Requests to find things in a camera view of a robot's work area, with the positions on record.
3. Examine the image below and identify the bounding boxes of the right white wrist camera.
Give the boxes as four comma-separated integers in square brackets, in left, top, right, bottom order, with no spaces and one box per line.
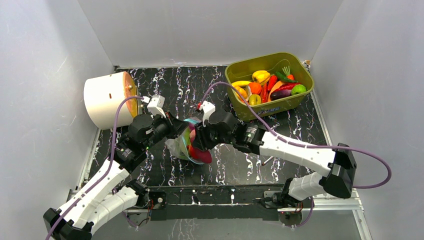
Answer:
[196,100,216,127]

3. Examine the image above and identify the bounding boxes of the red white marker pen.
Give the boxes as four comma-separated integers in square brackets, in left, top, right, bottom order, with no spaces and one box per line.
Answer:
[261,157,275,166]

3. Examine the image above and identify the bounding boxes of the clear zip top bag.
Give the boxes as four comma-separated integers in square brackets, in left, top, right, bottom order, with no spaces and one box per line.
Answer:
[165,117,212,165]

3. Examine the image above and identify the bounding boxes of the lime green toy fruit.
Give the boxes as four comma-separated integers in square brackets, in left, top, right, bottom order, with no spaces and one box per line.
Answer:
[291,84,307,96]

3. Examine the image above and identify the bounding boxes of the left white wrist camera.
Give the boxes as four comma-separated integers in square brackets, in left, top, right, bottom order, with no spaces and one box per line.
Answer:
[147,95,166,118]

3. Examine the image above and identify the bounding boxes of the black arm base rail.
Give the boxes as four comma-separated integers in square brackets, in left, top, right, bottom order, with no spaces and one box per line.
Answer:
[145,185,312,222]

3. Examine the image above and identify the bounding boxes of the red toy chili pepper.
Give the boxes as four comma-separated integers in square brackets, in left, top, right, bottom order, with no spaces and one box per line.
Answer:
[277,82,300,91]

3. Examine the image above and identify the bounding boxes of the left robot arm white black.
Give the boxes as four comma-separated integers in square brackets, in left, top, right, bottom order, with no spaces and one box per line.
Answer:
[43,112,189,240]

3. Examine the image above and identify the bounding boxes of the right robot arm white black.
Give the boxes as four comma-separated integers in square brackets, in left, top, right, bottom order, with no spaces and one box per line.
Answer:
[189,109,357,207]

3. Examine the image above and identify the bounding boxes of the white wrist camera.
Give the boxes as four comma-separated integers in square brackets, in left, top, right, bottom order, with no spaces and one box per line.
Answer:
[196,100,216,127]
[147,95,166,118]

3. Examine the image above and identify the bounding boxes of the orange toy tangerine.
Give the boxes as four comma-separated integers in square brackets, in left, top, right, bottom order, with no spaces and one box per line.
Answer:
[248,82,262,95]

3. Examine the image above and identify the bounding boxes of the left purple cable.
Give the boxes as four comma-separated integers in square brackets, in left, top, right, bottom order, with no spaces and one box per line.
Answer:
[44,96,150,240]

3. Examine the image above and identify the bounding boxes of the white cylindrical appliance orange lid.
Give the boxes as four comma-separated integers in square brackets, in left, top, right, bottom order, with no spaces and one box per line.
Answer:
[83,71,138,130]

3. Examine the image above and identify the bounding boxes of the yellow toy banana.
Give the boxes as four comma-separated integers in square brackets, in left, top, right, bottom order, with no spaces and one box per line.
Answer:
[231,80,251,88]

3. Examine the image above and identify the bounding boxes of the red toy apple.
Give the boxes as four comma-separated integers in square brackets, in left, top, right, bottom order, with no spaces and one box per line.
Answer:
[187,145,196,159]

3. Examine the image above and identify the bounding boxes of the dark purple toy eggplant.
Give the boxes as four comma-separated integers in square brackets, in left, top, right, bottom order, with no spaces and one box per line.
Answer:
[269,89,292,101]

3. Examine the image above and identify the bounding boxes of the yellow toy bell pepper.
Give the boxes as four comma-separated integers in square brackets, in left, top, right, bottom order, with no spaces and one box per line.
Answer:
[251,70,271,86]

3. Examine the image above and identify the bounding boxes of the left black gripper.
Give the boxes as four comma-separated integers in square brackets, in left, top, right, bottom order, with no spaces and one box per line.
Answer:
[143,110,190,151]

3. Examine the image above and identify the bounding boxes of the orange toy carrot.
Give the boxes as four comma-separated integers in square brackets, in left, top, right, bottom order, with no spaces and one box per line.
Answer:
[282,66,295,82]

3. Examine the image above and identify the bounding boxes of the green toy leaf vegetable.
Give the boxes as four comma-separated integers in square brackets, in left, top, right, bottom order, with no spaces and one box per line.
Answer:
[178,127,191,160]

